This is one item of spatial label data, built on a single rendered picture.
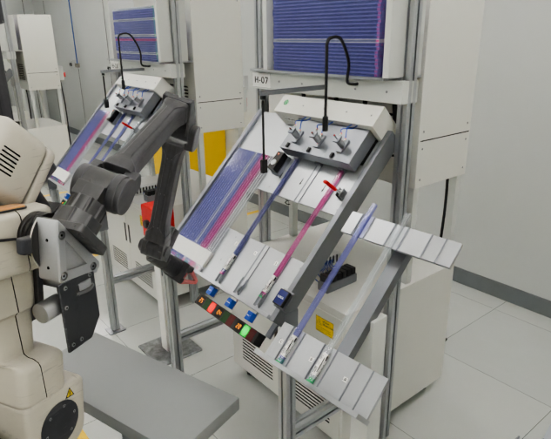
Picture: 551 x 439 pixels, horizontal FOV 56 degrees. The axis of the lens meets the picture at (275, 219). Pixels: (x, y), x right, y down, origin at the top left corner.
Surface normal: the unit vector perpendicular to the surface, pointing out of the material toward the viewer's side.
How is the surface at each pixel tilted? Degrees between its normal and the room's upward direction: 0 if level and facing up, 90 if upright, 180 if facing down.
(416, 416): 0
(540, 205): 90
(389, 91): 90
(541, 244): 90
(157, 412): 0
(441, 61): 90
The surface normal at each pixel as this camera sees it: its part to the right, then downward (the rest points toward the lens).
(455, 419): -0.01, -0.94
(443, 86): 0.63, 0.25
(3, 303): 0.92, 0.13
